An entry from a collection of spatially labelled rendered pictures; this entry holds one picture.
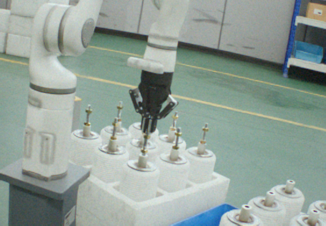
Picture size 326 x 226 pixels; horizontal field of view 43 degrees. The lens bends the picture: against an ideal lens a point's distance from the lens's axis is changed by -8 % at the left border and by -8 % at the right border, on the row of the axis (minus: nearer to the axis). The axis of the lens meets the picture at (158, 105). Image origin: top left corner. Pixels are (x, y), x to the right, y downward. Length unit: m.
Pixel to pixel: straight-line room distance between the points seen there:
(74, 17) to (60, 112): 0.18
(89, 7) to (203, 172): 0.66
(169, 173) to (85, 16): 0.54
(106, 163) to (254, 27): 5.21
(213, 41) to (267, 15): 0.87
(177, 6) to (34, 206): 0.53
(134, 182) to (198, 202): 0.23
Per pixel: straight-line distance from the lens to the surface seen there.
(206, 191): 1.26
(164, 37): 1.01
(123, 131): 1.35
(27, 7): 3.86
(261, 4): 6.24
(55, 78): 0.80
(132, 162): 1.13
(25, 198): 0.87
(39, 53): 0.81
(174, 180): 1.18
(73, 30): 0.77
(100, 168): 1.18
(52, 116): 0.81
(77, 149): 1.25
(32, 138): 0.83
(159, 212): 1.13
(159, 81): 1.02
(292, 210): 1.13
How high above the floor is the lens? 0.67
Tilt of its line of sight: 14 degrees down
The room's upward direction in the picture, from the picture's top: 10 degrees clockwise
